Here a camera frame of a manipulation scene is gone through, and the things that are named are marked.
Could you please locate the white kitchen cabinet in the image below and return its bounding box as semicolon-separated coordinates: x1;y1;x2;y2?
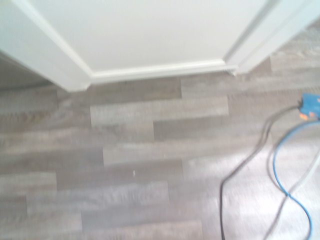
0;0;320;93

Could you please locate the black floor cable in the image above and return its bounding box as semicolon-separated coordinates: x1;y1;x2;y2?
219;105;304;240

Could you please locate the blue round cable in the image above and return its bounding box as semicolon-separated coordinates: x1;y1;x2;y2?
272;121;315;240

